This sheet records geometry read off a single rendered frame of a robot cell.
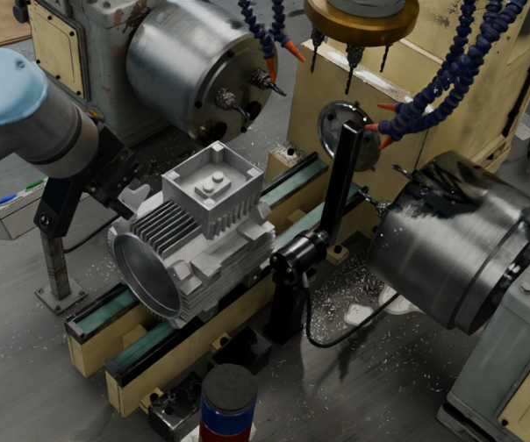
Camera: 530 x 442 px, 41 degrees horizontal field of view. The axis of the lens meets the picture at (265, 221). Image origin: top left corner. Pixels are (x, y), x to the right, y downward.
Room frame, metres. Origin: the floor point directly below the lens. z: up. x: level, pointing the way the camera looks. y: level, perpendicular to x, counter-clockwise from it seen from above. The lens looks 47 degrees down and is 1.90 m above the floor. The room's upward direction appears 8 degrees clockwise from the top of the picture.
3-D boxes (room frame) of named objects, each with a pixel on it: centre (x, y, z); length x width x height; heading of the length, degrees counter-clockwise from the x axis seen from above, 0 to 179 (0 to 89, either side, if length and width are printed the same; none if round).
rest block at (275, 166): (1.12, -0.03, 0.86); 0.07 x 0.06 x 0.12; 53
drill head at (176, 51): (1.22, 0.20, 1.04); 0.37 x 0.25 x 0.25; 53
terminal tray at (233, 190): (0.79, 0.09, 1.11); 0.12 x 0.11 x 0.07; 144
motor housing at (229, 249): (0.75, 0.11, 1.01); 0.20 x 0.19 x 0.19; 144
